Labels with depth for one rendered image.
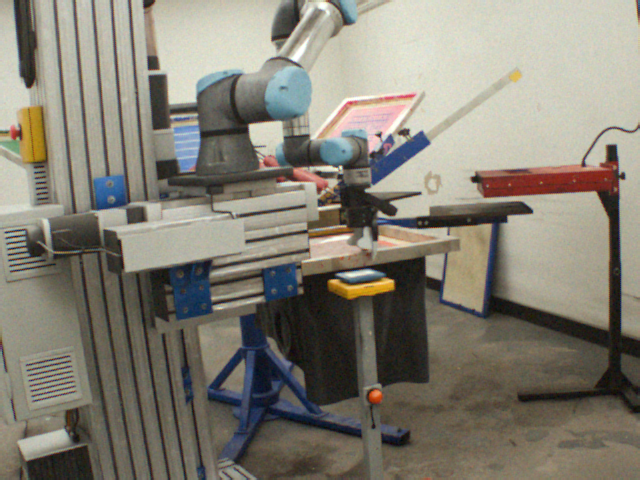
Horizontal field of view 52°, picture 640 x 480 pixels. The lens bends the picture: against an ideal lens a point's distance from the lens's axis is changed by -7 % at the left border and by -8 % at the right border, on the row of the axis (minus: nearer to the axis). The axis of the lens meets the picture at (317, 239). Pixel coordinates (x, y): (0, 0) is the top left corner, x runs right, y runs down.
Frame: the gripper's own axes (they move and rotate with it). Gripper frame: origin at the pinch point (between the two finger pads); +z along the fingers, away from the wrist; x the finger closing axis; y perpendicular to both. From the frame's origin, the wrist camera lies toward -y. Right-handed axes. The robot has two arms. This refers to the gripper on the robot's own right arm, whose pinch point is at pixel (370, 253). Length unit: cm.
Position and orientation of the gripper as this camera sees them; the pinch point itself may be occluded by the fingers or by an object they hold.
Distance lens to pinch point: 199.5
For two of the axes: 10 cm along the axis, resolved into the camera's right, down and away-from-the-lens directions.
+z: 0.9, 9.9, 1.4
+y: -9.3, 1.3, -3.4
